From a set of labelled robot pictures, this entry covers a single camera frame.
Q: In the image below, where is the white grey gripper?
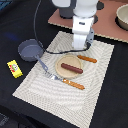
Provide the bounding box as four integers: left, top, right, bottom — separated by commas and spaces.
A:
72, 16, 94, 50

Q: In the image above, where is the brown toy sausage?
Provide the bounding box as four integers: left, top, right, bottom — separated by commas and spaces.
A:
61, 63, 83, 74

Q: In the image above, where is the grey toy frying pan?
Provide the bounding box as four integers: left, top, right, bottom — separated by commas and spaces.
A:
18, 39, 48, 71

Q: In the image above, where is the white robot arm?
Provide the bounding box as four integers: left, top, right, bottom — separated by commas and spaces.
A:
51, 0, 98, 49

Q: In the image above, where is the grey toy pot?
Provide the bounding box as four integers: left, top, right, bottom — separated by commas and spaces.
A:
59, 8, 73, 19

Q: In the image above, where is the beige bowl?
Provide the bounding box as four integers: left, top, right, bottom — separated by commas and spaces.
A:
116, 4, 128, 31

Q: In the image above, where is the round wooden plate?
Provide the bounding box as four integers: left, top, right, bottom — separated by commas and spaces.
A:
55, 55, 83, 79

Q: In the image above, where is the white woven placemat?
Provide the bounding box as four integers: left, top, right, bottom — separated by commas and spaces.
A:
12, 30, 115, 128

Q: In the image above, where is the yellow toy box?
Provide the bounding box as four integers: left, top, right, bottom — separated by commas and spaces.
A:
7, 60, 23, 78

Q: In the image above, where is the orange handled knife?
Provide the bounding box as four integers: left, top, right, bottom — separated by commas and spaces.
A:
77, 55, 97, 63

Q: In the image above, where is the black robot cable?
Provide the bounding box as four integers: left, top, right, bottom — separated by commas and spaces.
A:
33, 0, 92, 56

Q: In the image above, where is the orange handled fork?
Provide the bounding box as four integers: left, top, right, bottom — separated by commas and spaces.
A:
45, 72, 85, 90

